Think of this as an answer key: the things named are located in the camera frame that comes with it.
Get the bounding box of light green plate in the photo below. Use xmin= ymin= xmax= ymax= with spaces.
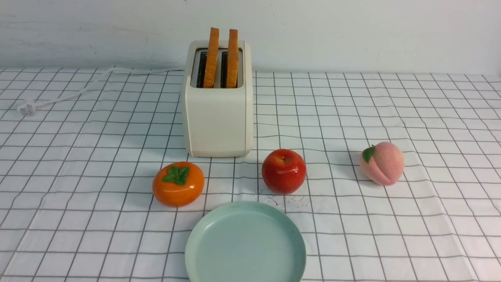
xmin=185 ymin=201 xmax=306 ymax=282

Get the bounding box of toast slice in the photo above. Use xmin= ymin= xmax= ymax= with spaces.
xmin=225 ymin=29 xmax=239 ymax=88
xmin=203 ymin=27 xmax=220 ymax=88

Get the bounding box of white checkered tablecloth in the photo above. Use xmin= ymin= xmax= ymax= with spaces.
xmin=0 ymin=68 xmax=501 ymax=282

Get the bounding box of pink peach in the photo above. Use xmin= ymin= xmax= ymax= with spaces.
xmin=360 ymin=142 xmax=405 ymax=186

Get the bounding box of white two-slot toaster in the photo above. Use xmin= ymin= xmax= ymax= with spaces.
xmin=180 ymin=40 xmax=254 ymax=157

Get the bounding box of orange persimmon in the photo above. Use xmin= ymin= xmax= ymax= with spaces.
xmin=152 ymin=162 xmax=205 ymax=207

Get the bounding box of white toaster power cord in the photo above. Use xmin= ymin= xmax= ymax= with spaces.
xmin=17 ymin=67 xmax=185 ymax=116

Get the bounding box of red apple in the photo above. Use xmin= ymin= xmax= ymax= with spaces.
xmin=261 ymin=148 xmax=307 ymax=195

